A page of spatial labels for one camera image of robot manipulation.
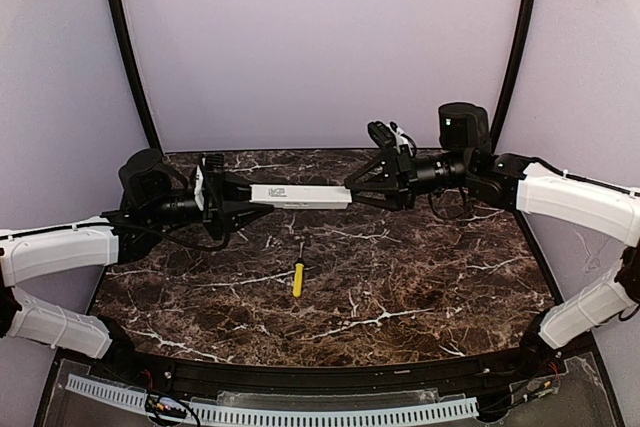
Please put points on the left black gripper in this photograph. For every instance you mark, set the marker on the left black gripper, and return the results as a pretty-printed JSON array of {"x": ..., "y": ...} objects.
[{"x": 215, "y": 223}]

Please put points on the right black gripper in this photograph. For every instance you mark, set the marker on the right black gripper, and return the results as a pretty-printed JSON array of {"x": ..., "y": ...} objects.
[{"x": 403, "y": 179}]

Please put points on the white remote control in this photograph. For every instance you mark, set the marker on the white remote control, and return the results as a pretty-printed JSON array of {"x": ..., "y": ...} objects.
[{"x": 301, "y": 197}]

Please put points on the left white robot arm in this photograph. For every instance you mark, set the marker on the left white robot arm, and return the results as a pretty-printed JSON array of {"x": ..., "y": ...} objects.
[{"x": 159, "y": 204}]

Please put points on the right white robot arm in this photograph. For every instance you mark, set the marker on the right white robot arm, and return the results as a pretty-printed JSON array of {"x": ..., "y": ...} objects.
[{"x": 517, "y": 183}]

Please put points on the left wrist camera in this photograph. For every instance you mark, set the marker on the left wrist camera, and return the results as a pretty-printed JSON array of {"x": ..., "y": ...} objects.
[{"x": 208, "y": 182}]

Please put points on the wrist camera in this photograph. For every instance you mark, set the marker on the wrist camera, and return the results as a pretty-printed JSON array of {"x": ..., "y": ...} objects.
[
  {"x": 208, "y": 182},
  {"x": 391, "y": 136}
]

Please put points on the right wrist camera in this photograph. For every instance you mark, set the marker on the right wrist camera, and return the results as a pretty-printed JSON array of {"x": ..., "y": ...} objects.
[{"x": 391, "y": 136}]

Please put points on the yellow handled screwdriver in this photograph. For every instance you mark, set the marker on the yellow handled screwdriver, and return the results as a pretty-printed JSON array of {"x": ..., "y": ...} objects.
[{"x": 299, "y": 272}]

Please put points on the black front table rail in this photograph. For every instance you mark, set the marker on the black front table rail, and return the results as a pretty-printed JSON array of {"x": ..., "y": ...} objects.
[{"x": 484, "y": 374}]

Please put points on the white slotted cable duct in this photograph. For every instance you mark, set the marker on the white slotted cable duct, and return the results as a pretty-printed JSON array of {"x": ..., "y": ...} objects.
[{"x": 244, "y": 409}]

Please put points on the right black frame post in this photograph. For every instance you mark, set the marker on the right black frame post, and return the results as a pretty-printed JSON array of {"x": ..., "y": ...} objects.
[{"x": 516, "y": 54}]

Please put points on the black frame post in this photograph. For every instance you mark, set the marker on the black frame post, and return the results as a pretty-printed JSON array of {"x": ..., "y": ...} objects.
[
  {"x": 133, "y": 76},
  {"x": 516, "y": 54}
]

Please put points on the left black frame post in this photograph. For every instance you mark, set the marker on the left black frame post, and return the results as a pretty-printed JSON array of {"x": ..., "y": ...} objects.
[{"x": 133, "y": 76}]

